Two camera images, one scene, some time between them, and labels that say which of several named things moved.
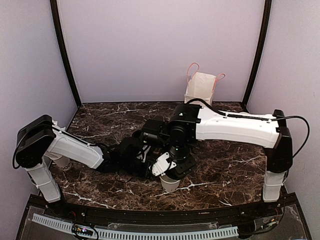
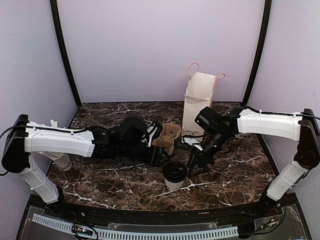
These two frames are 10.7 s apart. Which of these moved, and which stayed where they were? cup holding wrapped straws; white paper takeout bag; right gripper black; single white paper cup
Moved: single white paper cup; right gripper black
Stayed: white paper takeout bag; cup holding wrapped straws
